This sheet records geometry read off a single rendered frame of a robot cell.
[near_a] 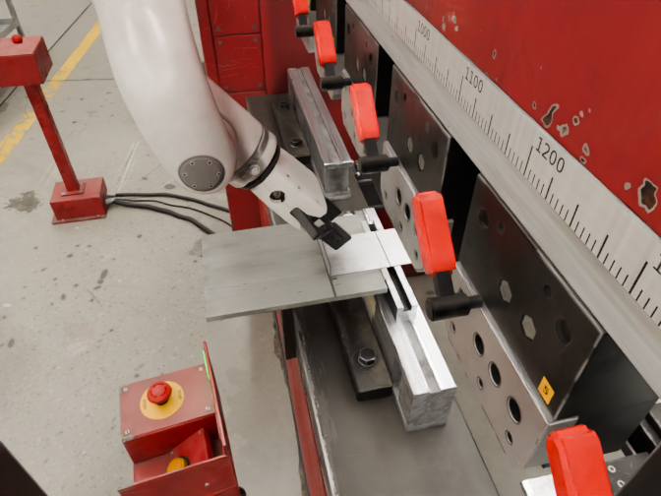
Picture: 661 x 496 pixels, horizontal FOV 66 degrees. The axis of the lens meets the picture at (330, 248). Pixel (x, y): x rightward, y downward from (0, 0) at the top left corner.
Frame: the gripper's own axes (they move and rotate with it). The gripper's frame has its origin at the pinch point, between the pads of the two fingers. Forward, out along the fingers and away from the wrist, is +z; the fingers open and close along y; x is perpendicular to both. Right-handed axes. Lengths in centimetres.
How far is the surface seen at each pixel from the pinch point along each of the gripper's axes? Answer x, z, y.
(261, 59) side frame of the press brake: 7, 6, 86
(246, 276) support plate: 14.5, -3.6, -1.4
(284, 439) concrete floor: 76, 75, 25
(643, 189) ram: -26, -24, -42
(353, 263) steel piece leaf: 1.9, 6.8, -2.3
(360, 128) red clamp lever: -14.4, -16.4, -11.6
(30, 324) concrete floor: 144, 18, 93
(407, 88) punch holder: -20.5, -18.0, -14.2
